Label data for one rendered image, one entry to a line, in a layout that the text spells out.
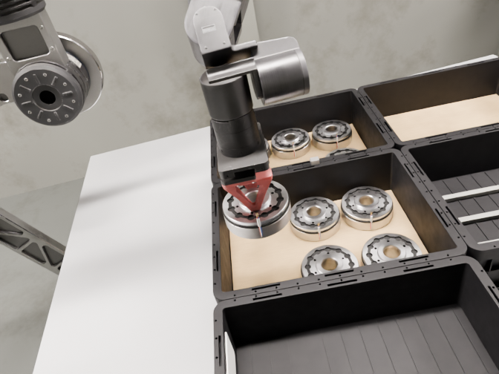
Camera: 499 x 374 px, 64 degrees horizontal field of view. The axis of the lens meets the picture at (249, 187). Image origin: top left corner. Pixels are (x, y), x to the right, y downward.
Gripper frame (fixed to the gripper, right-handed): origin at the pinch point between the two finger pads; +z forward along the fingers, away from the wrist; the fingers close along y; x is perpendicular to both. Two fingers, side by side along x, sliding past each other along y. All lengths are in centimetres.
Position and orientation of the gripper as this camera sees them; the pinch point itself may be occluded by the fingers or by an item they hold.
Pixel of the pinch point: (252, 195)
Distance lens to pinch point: 60.3
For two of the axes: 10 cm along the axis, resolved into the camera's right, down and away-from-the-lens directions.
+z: 1.9, 7.6, 6.3
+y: -0.9, -6.2, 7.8
